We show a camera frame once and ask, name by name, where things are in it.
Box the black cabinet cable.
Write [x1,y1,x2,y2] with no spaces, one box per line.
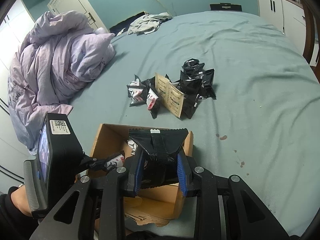
[281,0,286,34]

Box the lilac crumpled duvet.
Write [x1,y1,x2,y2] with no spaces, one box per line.
[7,10,116,155]

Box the grey crumpled garment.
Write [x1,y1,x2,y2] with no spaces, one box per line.
[127,12,173,35]

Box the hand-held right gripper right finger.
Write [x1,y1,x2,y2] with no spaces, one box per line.
[176,152,292,240]

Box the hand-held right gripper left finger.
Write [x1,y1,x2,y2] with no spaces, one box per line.
[29,150,145,240]

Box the brown cardboard box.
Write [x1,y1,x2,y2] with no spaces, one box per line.
[89,123,194,227]

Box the bed with teal sheet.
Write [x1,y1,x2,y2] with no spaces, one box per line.
[25,10,320,240]

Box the pile of snack packets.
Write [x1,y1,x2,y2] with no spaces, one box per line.
[127,59,217,120]

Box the white room door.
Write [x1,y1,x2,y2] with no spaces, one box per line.
[47,0,111,32]

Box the white antler print snack packet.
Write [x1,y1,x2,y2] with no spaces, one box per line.
[127,139,137,155]
[104,151,126,168]

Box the white cabinet with black handles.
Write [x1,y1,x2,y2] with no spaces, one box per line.
[255,0,308,57]

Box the black snack packet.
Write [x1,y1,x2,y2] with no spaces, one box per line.
[128,127,190,188]

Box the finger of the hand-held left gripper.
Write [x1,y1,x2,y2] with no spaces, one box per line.
[79,155,112,174]

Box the flat black box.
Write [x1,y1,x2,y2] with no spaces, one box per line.
[210,3,242,12]

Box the dark wooden door frame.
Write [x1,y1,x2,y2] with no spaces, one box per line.
[302,0,320,67]

